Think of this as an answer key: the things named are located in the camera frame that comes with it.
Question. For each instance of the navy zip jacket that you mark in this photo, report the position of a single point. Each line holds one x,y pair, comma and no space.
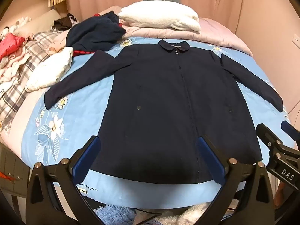
164,112

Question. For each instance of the pile of light clothes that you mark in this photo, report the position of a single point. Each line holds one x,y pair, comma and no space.
13,62

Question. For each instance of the plaid cloth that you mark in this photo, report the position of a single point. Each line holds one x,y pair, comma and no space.
14,91

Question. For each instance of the black crumpled garment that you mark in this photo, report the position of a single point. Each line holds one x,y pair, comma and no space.
64,24

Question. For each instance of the white fluffy blanket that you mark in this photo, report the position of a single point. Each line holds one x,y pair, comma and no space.
161,15

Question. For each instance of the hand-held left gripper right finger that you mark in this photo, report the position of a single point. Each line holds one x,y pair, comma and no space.
211,159

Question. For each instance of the fluffy blue white rug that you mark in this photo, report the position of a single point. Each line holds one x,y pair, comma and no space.
182,215

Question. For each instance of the navy garment with red lining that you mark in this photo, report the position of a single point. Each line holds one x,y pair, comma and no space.
93,34

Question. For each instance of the grey bedside cabinet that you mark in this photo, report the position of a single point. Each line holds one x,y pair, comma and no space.
14,175

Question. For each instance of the pink quilt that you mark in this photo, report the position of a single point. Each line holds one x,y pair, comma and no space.
206,34

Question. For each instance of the white padded garment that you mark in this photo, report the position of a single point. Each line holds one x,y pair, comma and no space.
50,71

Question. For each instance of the red puffer garment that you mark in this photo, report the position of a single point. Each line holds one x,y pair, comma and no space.
10,43

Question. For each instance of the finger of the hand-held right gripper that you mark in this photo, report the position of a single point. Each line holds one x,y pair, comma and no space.
290,130
267,133

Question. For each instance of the blue floral bedsheet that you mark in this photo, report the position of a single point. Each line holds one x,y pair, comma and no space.
77,121

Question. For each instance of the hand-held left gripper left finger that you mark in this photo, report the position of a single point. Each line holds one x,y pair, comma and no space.
87,154

